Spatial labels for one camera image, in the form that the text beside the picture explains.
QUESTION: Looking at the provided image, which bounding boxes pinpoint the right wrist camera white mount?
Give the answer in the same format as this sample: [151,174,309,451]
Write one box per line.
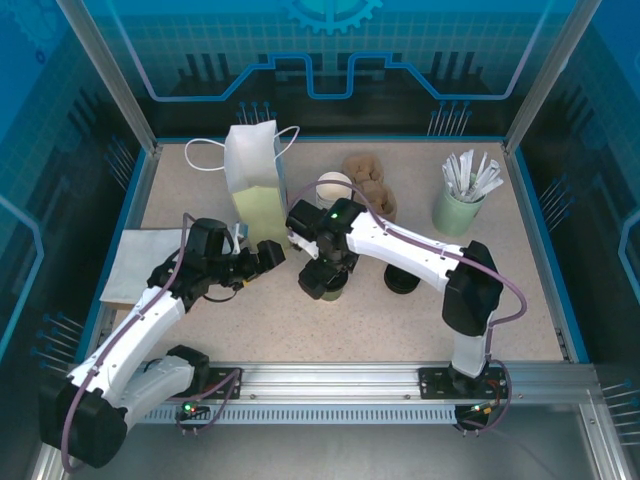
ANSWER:
[287,230,321,260]

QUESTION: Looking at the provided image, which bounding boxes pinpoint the stack of black cup lids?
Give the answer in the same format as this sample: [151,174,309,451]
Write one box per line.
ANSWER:
[383,262,420,297]

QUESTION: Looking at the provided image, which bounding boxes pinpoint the grey metal base panel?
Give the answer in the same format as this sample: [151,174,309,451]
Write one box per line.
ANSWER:
[29,424,621,480]

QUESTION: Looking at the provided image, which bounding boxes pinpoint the grey slotted cable duct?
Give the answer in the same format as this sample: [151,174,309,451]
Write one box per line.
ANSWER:
[142,403,464,427]

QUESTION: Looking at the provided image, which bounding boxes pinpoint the aluminium frame rail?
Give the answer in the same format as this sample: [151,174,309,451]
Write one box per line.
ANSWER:
[64,360,601,404]

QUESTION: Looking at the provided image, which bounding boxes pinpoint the green paper coffee cup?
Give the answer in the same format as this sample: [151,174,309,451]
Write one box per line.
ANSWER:
[319,279,350,304]

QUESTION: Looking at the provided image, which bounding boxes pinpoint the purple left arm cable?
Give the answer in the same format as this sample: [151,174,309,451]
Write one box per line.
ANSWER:
[62,212,245,474]

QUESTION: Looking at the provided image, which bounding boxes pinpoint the aluminium frame post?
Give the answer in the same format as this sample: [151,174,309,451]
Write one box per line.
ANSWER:
[54,0,164,154]
[503,0,604,156]

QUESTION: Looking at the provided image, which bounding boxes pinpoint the mint green cylindrical holder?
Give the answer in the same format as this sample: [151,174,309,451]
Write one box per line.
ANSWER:
[432,187,487,237]

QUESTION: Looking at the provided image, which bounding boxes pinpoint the blue table edge trim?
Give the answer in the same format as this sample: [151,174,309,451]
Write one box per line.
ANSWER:
[74,135,592,365]

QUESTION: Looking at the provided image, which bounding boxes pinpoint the white paper bag green sides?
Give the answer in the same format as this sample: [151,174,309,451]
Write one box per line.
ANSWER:
[184,119,302,252]

